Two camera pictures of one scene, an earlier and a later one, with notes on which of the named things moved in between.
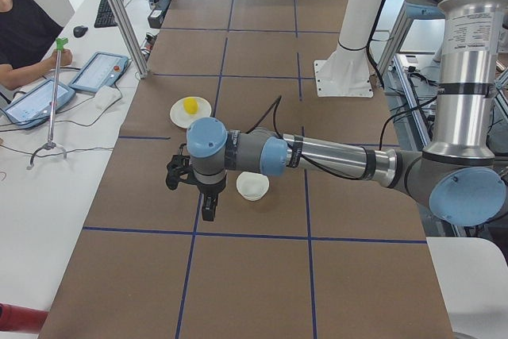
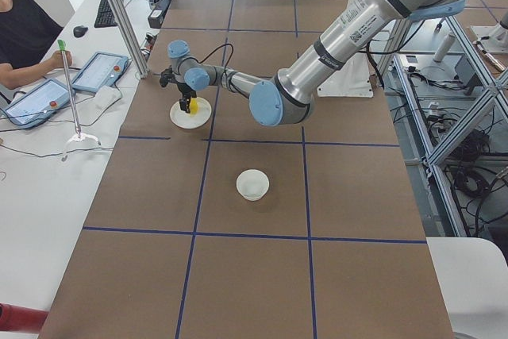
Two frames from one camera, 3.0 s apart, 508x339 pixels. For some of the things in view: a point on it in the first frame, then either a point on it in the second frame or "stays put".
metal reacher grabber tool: x=59 y=42 -> x=78 y=136
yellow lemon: x=190 y=105 stays put
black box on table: x=156 y=16 stays put
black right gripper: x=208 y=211 -> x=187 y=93
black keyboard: x=105 y=16 stays put
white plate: x=181 y=118 stays put
